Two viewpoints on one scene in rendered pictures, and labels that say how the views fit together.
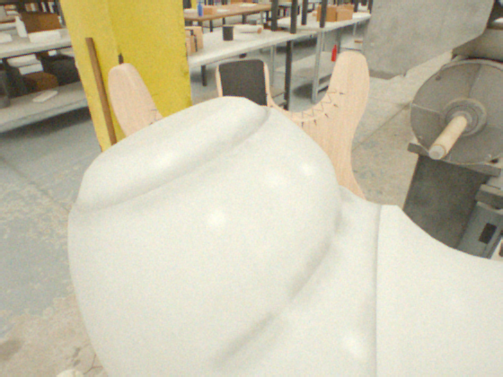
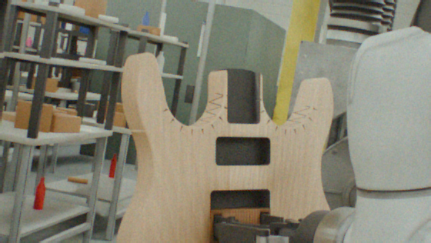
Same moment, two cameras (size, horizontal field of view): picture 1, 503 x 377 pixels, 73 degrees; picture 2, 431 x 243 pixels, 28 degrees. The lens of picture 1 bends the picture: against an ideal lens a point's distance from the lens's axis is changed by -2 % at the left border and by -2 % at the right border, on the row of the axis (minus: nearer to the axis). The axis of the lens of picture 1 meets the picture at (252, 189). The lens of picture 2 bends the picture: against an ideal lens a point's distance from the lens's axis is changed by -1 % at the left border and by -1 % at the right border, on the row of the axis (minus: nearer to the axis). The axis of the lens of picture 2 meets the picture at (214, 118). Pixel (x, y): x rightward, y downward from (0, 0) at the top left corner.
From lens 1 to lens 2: 0.87 m
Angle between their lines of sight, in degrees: 41
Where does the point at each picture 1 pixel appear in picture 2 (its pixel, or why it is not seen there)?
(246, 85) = (240, 91)
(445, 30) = not seen: hidden behind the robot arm
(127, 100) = (150, 83)
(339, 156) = (312, 168)
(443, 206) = not seen: outside the picture
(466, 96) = not seen: hidden behind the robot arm
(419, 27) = (343, 77)
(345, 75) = (317, 94)
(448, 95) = (349, 171)
